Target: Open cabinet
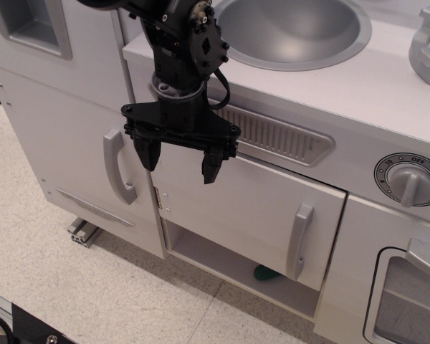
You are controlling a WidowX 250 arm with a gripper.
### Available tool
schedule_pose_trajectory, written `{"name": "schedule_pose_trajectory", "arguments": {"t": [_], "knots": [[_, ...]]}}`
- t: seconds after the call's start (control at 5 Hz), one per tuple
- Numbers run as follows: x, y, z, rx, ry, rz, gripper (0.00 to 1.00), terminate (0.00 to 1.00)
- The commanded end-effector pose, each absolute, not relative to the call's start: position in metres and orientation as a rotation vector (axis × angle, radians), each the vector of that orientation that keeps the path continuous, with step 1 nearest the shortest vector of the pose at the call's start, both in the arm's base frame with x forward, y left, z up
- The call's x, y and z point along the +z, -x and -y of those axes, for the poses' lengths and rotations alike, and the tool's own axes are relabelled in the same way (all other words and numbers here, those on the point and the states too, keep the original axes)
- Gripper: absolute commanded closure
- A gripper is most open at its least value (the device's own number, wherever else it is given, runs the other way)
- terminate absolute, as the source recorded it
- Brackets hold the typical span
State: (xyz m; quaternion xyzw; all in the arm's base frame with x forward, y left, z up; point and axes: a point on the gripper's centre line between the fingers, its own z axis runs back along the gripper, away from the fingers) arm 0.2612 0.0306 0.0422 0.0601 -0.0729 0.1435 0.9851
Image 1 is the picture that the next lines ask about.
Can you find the grey vent grille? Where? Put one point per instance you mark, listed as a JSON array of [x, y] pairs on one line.
[[292, 142]]

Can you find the grey fridge emblem badge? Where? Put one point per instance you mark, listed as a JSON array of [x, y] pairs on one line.
[[95, 209]]

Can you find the white oven door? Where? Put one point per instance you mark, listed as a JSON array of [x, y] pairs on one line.
[[399, 304]]

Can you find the white fridge door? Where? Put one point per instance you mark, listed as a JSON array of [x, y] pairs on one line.
[[61, 136]]

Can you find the silver sink bowl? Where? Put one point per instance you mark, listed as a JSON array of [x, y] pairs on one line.
[[293, 36]]

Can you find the aluminium extrusion rail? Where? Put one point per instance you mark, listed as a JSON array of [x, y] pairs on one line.
[[83, 232]]

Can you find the white toy kitchen unit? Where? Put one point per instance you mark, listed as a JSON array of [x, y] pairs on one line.
[[372, 105]]

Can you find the green toy vegetable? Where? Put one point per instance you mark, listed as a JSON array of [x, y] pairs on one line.
[[263, 273]]

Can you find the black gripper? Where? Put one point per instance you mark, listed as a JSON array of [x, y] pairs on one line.
[[189, 123]]

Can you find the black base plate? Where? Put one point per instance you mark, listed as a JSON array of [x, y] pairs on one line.
[[29, 329]]

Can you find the grey faucet stove fixture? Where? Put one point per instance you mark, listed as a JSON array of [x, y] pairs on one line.
[[428, 46]]

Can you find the grey fridge door handle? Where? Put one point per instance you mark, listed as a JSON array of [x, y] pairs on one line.
[[112, 146]]

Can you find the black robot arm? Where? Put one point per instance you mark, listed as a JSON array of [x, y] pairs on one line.
[[187, 50]]

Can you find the brass door hinge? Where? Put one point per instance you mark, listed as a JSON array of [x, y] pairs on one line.
[[158, 198]]

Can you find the white cabinet door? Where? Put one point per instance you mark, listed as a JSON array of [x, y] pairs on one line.
[[249, 209]]

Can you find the grey timer knob dial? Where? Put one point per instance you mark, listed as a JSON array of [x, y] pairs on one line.
[[405, 178]]

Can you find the grey recessed dispenser panel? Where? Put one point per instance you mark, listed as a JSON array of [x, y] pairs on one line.
[[39, 25]]

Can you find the grey cabinet door handle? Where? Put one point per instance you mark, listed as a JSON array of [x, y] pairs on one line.
[[294, 260]]

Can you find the grey oven door handle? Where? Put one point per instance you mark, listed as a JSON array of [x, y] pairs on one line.
[[418, 254]]

